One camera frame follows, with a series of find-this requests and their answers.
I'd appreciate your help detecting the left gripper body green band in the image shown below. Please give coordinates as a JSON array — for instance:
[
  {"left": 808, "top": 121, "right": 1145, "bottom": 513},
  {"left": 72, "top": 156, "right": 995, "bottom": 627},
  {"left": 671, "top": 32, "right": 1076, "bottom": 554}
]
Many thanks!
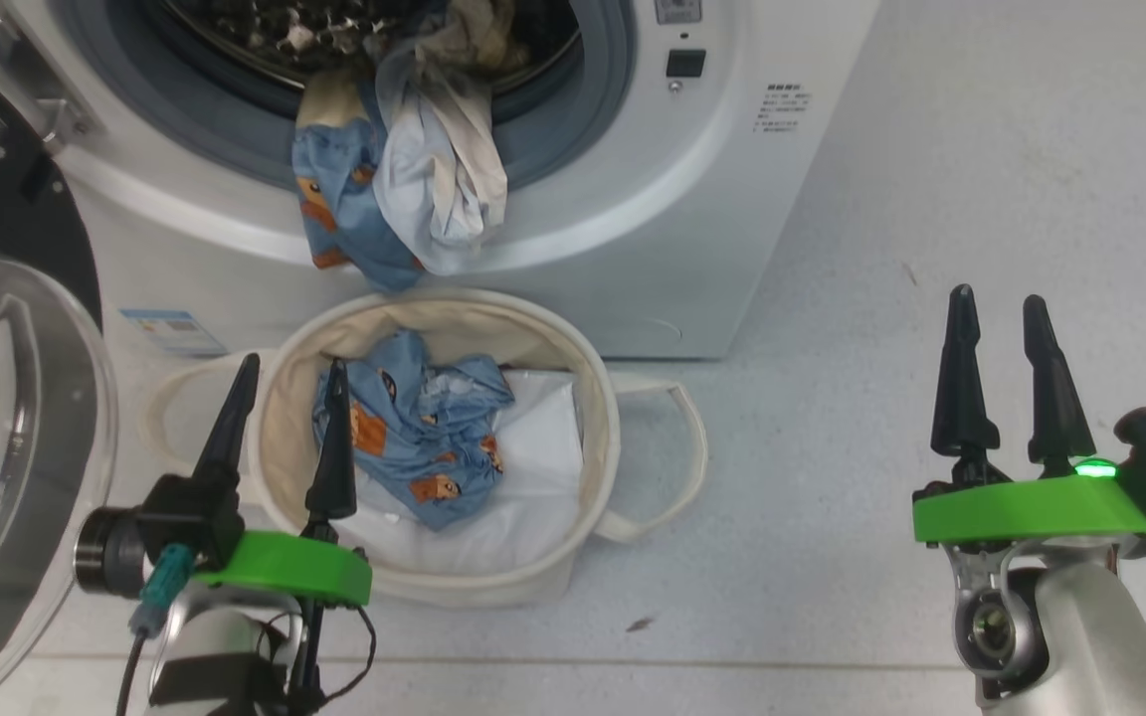
[{"left": 74, "top": 507, "right": 373, "bottom": 608}]

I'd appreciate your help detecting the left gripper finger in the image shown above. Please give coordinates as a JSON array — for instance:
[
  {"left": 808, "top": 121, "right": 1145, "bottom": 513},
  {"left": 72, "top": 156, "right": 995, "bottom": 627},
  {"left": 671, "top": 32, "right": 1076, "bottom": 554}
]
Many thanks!
[
  {"left": 193, "top": 353, "right": 263, "bottom": 498},
  {"left": 304, "top": 358, "right": 360, "bottom": 544}
]

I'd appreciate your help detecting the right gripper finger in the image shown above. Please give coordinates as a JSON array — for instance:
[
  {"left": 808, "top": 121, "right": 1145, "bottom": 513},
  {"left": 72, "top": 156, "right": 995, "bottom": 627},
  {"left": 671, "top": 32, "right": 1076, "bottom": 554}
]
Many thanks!
[
  {"left": 931, "top": 284, "right": 1001, "bottom": 483},
  {"left": 1021, "top": 293, "right": 1098, "bottom": 477}
]

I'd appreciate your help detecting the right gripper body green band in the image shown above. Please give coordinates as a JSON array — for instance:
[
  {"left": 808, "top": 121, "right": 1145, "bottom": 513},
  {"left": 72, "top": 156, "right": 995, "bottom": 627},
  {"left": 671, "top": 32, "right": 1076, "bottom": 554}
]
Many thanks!
[{"left": 911, "top": 457, "right": 1146, "bottom": 546}]

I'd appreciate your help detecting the blue bear print garment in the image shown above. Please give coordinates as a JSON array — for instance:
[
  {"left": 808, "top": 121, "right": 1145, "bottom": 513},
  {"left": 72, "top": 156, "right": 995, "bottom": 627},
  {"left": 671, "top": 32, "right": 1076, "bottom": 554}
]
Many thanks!
[
  {"left": 291, "top": 70, "right": 427, "bottom": 295},
  {"left": 312, "top": 330, "right": 516, "bottom": 533}
]

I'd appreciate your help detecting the cream garment with black print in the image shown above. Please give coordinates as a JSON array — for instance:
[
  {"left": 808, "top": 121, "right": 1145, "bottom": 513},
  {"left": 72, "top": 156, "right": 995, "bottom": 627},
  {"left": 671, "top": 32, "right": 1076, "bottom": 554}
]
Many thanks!
[{"left": 372, "top": 0, "right": 519, "bottom": 277}]

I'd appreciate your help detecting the white canvas laundry basket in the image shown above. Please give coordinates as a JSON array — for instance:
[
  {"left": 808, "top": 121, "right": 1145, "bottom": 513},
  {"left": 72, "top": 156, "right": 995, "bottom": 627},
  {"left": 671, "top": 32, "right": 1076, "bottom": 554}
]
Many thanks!
[{"left": 140, "top": 288, "right": 708, "bottom": 610}]

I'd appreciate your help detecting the white sheet in basket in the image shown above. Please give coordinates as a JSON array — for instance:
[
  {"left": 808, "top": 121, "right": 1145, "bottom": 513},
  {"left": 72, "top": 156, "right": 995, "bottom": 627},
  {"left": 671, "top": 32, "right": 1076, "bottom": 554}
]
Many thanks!
[{"left": 339, "top": 370, "right": 586, "bottom": 576}]

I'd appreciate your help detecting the grey rubber door seal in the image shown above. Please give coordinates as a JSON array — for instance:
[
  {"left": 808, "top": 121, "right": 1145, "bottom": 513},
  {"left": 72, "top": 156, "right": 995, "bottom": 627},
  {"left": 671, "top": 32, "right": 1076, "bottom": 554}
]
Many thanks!
[{"left": 48, "top": 0, "right": 639, "bottom": 195}]

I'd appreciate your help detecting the white front-load washing machine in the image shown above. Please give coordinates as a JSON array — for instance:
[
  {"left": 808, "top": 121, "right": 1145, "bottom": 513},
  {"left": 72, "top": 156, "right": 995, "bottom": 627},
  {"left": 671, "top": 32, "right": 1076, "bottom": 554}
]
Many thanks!
[{"left": 0, "top": 0, "right": 882, "bottom": 361}]

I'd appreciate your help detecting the blue energy label sticker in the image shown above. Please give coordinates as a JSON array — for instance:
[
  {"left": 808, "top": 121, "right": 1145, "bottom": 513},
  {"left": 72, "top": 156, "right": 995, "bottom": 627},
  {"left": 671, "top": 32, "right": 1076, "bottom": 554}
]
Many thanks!
[{"left": 118, "top": 308, "right": 228, "bottom": 357}]

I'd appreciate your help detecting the small printed text label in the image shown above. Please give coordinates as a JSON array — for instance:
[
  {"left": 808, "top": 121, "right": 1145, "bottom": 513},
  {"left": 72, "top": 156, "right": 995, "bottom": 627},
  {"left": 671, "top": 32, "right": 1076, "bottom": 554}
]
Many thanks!
[{"left": 752, "top": 83, "right": 813, "bottom": 135}]

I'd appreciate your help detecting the steel washer drum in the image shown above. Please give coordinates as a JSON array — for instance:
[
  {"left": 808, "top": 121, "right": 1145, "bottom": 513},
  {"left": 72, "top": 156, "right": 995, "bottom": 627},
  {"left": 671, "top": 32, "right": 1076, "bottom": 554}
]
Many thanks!
[{"left": 160, "top": 0, "right": 584, "bottom": 92}]

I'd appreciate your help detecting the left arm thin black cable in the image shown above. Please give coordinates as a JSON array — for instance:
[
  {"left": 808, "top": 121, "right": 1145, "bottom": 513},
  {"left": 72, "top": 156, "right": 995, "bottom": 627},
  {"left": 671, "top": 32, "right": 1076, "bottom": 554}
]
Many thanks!
[{"left": 275, "top": 597, "right": 377, "bottom": 713}]

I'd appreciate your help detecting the left teal cable connector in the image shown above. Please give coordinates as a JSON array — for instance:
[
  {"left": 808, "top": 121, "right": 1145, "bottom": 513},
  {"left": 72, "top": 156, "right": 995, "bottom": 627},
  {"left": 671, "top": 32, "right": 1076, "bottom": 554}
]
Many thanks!
[{"left": 130, "top": 572, "right": 196, "bottom": 637}]

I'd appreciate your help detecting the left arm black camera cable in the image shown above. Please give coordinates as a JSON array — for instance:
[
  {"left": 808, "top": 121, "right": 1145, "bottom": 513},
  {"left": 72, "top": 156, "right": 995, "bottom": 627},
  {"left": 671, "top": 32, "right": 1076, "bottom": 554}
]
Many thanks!
[{"left": 113, "top": 631, "right": 150, "bottom": 716}]

